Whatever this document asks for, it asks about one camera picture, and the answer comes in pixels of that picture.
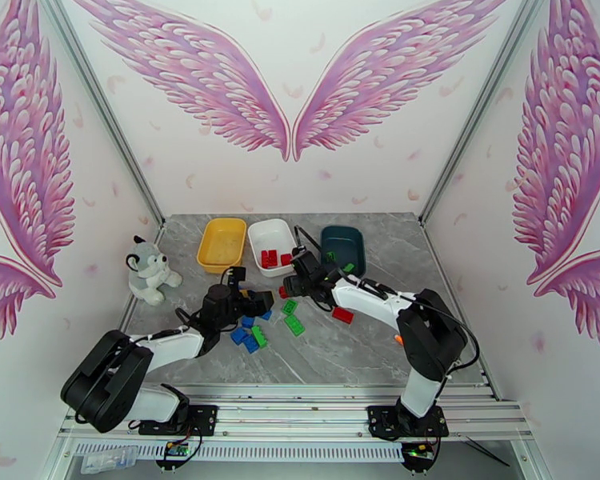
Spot clear plastic bag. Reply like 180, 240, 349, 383
79, 446, 138, 476

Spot dark teal plastic container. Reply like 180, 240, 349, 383
319, 225, 367, 285

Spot red black power cable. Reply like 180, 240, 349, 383
126, 415, 203, 462

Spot aluminum frame post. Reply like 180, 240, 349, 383
418, 0, 551, 227
34, 0, 167, 230

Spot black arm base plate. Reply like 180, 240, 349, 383
367, 404, 450, 438
138, 404, 218, 437

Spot small controller board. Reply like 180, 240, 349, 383
154, 441, 201, 472
402, 443, 438, 474

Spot black tweezers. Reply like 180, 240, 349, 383
465, 435, 512, 468

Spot yellow plastic container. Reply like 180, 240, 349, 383
196, 218, 248, 274

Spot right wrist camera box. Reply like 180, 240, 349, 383
290, 250, 317, 274

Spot grey white husky plush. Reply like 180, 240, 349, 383
125, 235, 183, 307

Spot white slotted cable duct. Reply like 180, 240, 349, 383
72, 441, 406, 464

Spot white plastic container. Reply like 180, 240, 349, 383
247, 218, 301, 278

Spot aluminum mounting rail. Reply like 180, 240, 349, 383
57, 386, 536, 442

